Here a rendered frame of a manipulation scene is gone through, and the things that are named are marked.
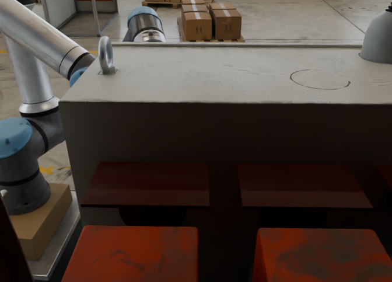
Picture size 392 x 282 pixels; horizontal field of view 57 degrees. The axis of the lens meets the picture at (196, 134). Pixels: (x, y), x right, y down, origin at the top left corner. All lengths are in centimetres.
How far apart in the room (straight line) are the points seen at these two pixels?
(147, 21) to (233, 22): 392
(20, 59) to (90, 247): 82
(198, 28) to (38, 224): 388
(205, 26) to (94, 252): 444
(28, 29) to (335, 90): 63
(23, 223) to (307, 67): 84
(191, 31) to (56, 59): 393
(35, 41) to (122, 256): 61
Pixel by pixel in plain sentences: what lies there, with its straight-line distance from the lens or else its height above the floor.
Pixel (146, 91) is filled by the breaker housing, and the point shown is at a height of 137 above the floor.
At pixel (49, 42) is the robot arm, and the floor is 130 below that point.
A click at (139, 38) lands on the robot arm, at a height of 131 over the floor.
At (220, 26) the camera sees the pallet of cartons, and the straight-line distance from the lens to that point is 471.
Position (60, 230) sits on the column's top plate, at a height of 75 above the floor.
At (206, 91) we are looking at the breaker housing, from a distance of 39.
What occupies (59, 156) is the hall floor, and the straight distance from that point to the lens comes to 281.
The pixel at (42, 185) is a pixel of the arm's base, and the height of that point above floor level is 87.
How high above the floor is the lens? 154
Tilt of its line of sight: 32 degrees down
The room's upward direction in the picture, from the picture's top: straight up
